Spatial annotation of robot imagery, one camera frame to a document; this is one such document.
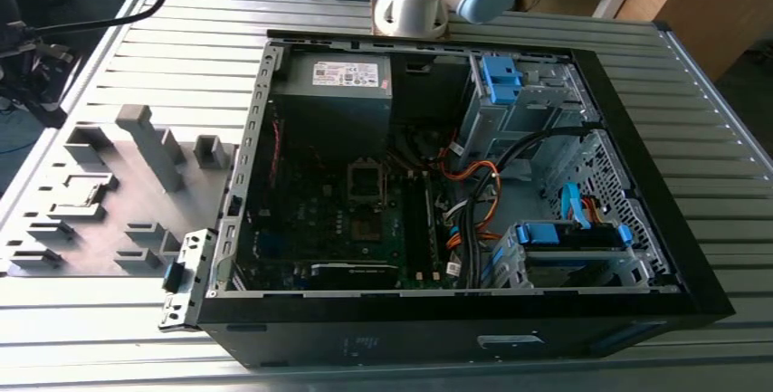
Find silver card retention bracket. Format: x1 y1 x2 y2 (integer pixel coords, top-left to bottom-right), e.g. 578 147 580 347
156 227 220 333

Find grey parts rack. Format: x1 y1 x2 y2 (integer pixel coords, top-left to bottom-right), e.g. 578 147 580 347
0 104 240 280

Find black graphics card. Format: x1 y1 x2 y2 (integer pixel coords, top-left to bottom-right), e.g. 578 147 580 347
308 260 401 292

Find green motherboard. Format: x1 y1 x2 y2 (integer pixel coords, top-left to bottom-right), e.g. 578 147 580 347
244 92 451 292

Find brown black wire bundle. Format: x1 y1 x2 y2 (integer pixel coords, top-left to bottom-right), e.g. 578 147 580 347
386 122 451 167

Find red black twisted wire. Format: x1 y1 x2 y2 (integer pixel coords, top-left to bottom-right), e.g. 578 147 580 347
268 115 288 176

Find CPU socket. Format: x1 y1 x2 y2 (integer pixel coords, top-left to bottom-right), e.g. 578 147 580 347
345 208 387 244

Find orange disk power wire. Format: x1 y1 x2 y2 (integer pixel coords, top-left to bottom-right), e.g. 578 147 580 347
585 196 609 230

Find small square silver CPU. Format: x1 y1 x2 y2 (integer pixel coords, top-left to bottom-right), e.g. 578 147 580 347
67 177 106 208

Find blue plastic drive latch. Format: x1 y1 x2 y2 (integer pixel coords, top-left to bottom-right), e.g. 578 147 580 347
481 54 526 106

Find orange yellow power wires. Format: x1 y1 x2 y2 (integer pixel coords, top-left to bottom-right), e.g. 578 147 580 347
439 159 506 255

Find metal socket cover frame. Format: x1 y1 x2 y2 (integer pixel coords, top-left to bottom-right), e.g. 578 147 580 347
346 155 389 208

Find black RAM slot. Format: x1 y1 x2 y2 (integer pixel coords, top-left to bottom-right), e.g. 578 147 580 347
422 169 443 281
402 169 425 281

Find black open PC case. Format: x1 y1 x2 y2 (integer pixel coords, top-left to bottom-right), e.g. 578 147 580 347
158 28 736 370

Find silver perforated disk bay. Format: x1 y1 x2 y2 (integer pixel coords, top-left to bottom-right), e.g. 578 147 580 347
539 128 681 292

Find wooden cabinet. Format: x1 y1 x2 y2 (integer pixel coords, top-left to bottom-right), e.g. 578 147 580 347
614 0 773 83

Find grey power supply unit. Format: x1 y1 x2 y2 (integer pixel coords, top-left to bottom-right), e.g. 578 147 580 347
274 51 395 160

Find hard disk in blue carrier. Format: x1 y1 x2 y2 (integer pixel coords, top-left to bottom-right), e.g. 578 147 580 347
489 221 637 290

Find blue flat data wire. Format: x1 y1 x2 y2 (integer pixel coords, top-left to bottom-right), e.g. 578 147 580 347
559 181 597 230

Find silver drive cage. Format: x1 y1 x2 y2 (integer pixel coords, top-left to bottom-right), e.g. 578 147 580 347
462 53 604 176

